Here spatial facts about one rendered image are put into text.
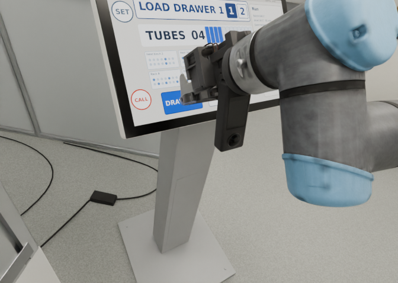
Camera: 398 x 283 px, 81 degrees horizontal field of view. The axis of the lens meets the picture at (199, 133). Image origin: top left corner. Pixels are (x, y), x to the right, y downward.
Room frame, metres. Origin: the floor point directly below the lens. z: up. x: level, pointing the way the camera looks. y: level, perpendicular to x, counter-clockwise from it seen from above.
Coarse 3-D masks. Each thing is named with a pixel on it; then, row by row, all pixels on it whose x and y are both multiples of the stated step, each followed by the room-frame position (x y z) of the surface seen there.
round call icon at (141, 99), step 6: (132, 90) 0.39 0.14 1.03; (138, 90) 0.39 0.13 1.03; (144, 90) 0.40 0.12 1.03; (132, 96) 0.38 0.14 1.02; (138, 96) 0.39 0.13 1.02; (144, 96) 0.39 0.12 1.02; (150, 96) 0.40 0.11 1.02; (132, 102) 0.37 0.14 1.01; (138, 102) 0.38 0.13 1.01; (144, 102) 0.39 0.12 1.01; (150, 102) 0.39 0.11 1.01; (132, 108) 0.37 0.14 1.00; (138, 108) 0.37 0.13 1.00; (144, 108) 0.38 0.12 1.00; (150, 108) 0.39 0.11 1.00
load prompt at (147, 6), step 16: (144, 0) 0.51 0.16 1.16; (160, 0) 0.54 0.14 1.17; (176, 0) 0.56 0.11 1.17; (192, 0) 0.59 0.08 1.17; (208, 0) 0.62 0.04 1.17; (224, 0) 0.65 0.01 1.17; (144, 16) 0.49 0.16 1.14; (160, 16) 0.52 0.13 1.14; (176, 16) 0.54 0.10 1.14; (192, 16) 0.56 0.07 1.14; (208, 16) 0.59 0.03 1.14; (224, 16) 0.62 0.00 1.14; (240, 16) 0.65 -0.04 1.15
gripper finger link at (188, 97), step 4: (192, 92) 0.35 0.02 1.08; (184, 96) 0.35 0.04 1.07; (188, 96) 0.34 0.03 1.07; (192, 96) 0.33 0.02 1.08; (196, 96) 0.33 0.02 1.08; (184, 100) 0.34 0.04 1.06; (188, 100) 0.34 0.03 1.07; (192, 100) 0.33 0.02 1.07; (196, 100) 0.33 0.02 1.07; (184, 104) 0.37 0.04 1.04
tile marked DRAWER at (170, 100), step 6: (180, 90) 0.44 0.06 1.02; (162, 96) 0.41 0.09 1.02; (168, 96) 0.42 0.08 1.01; (174, 96) 0.43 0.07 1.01; (180, 96) 0.44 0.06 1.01; (162, 102) 0.41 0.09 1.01; (168, 102) 0.41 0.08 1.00; (174, 102) 0.42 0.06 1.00; (180, 102) 0.43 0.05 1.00; (168, 108) 0.40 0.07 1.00; (174, 108) 0.41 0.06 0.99; (180, 108) 0.42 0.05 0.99; (186, 108) 0.43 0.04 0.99; (192, 108) 0.43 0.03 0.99; (198, 108) 0.44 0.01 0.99; (168, 114) 0.40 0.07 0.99
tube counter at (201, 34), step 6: (192, 30) 0.54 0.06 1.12; (198, 30) 0.55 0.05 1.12; (204, 30) 0.56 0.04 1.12; (210, 30) 0.57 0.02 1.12; (216, 30) 0.58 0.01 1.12; (222, 30) 0.59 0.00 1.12; (228, 30) 0.61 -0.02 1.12; (240, 30) 0.63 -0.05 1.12; (246, 30) 0.64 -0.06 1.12; (192, 36) 0.54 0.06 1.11; (198, 36) 0.55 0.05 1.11; (204, 36) 0.56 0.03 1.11; (210, 36) 0.56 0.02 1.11; (216, 36) 0.58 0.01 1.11; (222, 36) 0.59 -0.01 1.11; (192, 42) 0.53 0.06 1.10; (198, 42) 0.54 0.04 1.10; (204, 42) 0.55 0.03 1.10; (210, 42) 0.56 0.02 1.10; (216, 42) 0.57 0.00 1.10
